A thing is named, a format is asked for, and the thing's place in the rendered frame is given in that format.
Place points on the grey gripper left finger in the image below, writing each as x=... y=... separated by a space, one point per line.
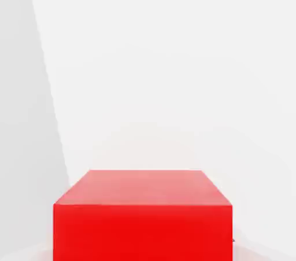
x=45 y=255

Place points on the small red cube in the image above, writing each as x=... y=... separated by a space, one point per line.
x=142 y=231

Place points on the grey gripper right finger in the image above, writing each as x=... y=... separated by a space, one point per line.
x=240 y=254

